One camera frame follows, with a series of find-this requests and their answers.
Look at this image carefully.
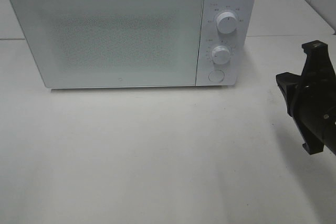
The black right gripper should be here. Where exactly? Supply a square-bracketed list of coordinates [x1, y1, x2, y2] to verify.
[276, 40, 335, 155]

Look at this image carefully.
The white microwave knob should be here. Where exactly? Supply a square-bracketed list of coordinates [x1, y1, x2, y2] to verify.
[216, 10, 238, 34]
[211, 46, 231, 65]

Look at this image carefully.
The white microwave door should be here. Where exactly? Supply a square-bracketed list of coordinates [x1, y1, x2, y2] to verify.
[10, 0, 203, 89]

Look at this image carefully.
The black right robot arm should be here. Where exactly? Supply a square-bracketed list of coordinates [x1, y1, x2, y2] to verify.
[276, 40, 335, 155]

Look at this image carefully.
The white microwave oven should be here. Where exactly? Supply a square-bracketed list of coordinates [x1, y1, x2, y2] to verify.
[9, 0, 255, 89]

